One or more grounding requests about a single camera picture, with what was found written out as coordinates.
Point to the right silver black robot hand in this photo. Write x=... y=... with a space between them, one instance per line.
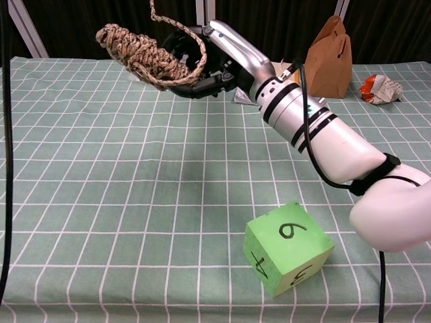
x=235 y=47

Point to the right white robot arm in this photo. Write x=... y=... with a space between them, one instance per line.
x=336 y=141

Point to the black pleated curtain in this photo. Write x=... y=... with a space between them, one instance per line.
x=390 y=30
x=84 y=17
x=269 y=23
x=15 y=40

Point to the brown paper bag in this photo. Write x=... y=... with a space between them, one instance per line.
x=330 y=67

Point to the crumpled orange white wrapper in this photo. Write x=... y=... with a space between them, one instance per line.
x=380 y=89

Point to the green checked tablecloth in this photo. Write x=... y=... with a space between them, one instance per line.
x=134 y=202

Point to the green foam number cube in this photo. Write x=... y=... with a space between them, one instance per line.
x=286 y=249

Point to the white frame post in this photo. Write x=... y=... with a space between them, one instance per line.
x=205 y=13
x=343 y=6
x=30 y=30

